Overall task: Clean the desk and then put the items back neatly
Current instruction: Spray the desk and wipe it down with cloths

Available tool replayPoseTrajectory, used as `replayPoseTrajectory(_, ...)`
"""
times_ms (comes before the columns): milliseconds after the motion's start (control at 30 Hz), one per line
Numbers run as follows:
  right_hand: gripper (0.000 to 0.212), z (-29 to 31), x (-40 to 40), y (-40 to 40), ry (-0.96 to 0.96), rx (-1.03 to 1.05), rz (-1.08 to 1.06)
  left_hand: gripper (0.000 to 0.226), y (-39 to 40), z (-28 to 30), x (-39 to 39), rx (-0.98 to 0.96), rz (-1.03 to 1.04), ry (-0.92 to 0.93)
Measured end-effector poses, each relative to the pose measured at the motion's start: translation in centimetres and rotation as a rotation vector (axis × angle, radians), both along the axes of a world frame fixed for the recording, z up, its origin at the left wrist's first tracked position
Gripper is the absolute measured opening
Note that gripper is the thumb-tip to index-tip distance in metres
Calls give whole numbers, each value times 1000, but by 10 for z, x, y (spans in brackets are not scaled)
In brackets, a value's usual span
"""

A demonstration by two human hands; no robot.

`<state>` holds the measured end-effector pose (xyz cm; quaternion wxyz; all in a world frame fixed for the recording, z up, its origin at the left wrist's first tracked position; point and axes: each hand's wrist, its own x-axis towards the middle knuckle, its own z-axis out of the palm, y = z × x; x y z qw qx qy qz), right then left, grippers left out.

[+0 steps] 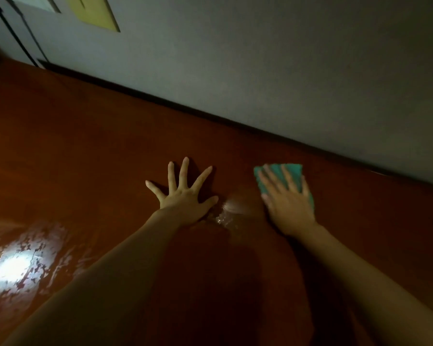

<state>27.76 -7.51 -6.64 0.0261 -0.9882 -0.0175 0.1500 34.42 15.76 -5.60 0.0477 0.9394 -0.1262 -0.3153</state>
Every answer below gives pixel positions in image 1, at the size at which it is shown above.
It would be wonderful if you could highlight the person's right hand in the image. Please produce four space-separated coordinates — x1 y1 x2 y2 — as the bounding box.
255 163 318 238

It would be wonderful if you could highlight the person's left hand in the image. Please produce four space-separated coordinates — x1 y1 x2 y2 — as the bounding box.
145 156 220 228

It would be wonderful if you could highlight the teal cleaning cloth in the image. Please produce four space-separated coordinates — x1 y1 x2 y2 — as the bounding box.
253 162 316 212

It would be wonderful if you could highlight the person's left forearm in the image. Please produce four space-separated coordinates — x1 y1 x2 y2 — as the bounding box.
3 211 185 346

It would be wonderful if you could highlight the person's right forearm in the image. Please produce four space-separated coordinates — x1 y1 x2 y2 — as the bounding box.
297 223 433 346

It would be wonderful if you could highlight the reddish wooden desk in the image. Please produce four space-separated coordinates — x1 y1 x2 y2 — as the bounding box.
0 57 433 346

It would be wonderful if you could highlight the yellow wall sticker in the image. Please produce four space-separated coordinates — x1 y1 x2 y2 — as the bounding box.
64 0 121 33

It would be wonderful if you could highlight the black plug with cable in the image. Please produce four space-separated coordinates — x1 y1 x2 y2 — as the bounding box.
0 0 48 68

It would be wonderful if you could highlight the white wall outlet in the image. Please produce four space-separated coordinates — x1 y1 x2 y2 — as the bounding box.
3 0 61 13

